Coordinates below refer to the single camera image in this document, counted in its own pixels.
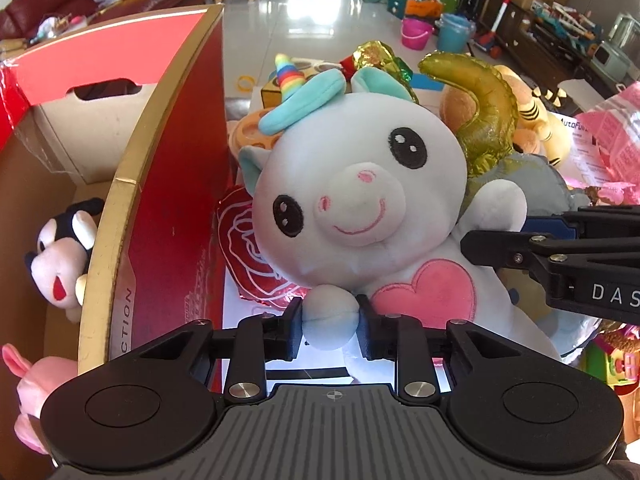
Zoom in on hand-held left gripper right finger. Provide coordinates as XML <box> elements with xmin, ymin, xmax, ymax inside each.
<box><xmin>356</xmin><ymin>294</ymin><xmax>561</xmax><ymax>407</ymax></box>

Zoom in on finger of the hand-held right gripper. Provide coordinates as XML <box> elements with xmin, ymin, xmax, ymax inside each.
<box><xmin>460</xmin><ymin>229</ymin><xmax>640</xmax><ymax>282</ymax></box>
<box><xmin>522</xmin><ymin>206</ymin><xmax>640</xmax><ymax>241</ymax></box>

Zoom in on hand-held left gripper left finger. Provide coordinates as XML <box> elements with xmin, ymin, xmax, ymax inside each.
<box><xmin>107</xmin><ymin>297</ymin><xmax>307</xmax><ymax>407</ymax></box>

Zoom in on white unicorn plush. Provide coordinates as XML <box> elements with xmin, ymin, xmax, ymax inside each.
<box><xmin>237</xmin><ymin>52</ymin><xmax>563</xmax><ymax>386</ymax></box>

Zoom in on red cardboard box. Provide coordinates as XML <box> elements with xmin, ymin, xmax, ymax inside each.
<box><xmin>0</xmin><ymin>4</ymin><xmax>236</xmax><ymax>466</ymax></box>

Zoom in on black mouse plush red shorts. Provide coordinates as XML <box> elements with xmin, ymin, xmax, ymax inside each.
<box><xmin>25</xmin><ymin>197</ymin><xmax>107</xmax><ymax>323</ymax></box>

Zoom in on white printed paper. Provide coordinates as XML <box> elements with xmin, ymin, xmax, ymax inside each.
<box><xmin>557</xmin><ymin>79</ymin><xmax>617</xmax><ymax>187</ymax></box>

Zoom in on yellow striped tiger plush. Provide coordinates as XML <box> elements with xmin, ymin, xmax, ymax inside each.
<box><xmin>520</xmin><ymin>85</ymin><xmax>573</xmax><ymax>167</ymax></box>

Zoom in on red rose foil balloon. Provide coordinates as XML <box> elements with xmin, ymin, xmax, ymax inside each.
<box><xmin>215</xmin><ymin>185</ymin><xmax>321</xmax><ymax>308</ymax></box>

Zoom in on pink printed plastic bag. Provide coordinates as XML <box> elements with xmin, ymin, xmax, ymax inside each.
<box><xmin>567</xmin><ymin>95</ymin><xmax>640</xmax><ymax>208</ymax></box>

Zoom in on gold foil balloon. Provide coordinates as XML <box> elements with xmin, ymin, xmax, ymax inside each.
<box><xmin>417</xmin><ymin>50</ymin><xmax>521</xmax><ymax>211</ymax></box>

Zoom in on pale green toy oven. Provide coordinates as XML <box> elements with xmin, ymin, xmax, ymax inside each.
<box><xmin>592</xmin><ymin>40</ymin><xmax>633</xmax><ymax>81</ymax></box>

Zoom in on orange plastic toy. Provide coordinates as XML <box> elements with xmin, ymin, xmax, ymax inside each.
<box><xmin>227</xmin><ymin>110</ymin><xmax>281</xmax><ymax>158</ymax></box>

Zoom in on dark wooden cabinet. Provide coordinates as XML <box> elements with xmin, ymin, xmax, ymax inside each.
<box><xmin>477</xmin><ymin>0</ymin><xmax>640</xmax><ymax>96</ymax></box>

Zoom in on blue plastic bucket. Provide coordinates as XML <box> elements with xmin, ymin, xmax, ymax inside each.
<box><xmin>437</xmin><ymin>12</ymin><xmax>476</xmax><ymax>53</ymax></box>

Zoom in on kick scooter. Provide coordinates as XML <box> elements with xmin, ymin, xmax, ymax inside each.
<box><xmin>470</xmin><ymin>0</ymin><xmax>538</xmax><ymax>59</ymax></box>

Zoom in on pink plastic bucket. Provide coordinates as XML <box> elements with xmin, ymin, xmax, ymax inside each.
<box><xmin>401</xmin><ymin>17</ymin><xmax>433</xmax><ymax>51</ymax></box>

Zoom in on blue and orange toy box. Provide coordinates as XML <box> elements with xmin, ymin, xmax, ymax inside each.
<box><xmin>387</xmin><ymin>0</ymin><xmax>443</xmax><ymax>18</ymax></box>

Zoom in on dark red leather sofa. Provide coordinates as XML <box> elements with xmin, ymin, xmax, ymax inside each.
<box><xmin>0</xmin><ymin>0</ymin><xmax>216</xmax><ymax>56</ymax></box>

